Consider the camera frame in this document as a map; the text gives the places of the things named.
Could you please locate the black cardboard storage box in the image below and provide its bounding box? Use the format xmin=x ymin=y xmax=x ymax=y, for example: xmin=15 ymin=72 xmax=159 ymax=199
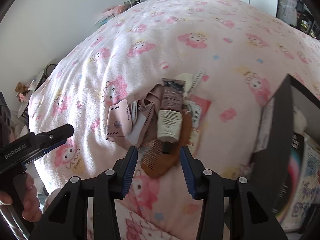
xmin=250 ymin=75 xmax=319 ymax=236

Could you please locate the hand cream tube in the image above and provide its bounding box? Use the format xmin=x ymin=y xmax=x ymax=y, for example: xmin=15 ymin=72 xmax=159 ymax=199
xmin=157 ymin=78 xmax=185 ymax=154

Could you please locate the small teddy bear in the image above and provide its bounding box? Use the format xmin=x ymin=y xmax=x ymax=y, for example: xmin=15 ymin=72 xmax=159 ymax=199
xmin=15 ymin=82 xmax=29 ymax=102

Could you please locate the cartoon diamond painting kit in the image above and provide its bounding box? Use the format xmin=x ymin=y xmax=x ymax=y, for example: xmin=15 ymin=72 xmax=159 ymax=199
xmin=284 ymin=135 xmax=319 ymax=231

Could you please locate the brown wooden comb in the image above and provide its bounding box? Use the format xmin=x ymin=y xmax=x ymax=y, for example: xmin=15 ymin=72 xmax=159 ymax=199
xmin=140 ymin=113 xmax=192 ymax=178

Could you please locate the black Smart Devil box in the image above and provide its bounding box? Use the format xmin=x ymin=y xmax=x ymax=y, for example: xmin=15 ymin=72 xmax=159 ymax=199
xmin=273 ymin=133 xmax=304 ymax=224

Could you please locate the person's left hand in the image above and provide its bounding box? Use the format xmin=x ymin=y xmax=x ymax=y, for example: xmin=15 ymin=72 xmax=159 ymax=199
xmin=0 ymin=172 xmax=43 ymax=223

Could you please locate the glass display cabinet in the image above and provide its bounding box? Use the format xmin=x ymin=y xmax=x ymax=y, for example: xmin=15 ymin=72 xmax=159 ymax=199
xmin=276 ymin=0 xmax=319 ymax=40

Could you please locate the pink cartoon blanket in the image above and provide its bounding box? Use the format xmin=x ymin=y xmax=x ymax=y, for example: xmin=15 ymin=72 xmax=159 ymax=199
xmin=29 ymin=0 xmax=319 ymax=239

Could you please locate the pink face mask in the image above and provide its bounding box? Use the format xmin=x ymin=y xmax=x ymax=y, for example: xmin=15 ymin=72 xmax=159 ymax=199
xmin=106 ymin=99 xmax=132 ymax=139

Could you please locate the white fluffy plush toy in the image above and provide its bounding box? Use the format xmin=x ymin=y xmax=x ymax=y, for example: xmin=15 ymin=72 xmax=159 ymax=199
xmin=293 ymin=105 xmax=308 ymax=135

